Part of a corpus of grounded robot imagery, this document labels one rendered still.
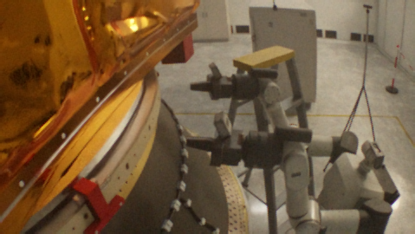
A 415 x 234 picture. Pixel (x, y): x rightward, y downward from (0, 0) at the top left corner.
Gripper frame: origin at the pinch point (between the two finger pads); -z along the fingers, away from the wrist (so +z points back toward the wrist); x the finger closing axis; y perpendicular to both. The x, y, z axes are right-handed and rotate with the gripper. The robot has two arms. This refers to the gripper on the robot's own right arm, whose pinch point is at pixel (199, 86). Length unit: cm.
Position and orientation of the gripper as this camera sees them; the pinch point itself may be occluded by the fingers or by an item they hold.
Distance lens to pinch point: 96.7
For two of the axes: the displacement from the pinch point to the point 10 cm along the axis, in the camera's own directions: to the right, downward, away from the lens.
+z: 9.8, -0.2, 1.8
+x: 1.7, 4.8, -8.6
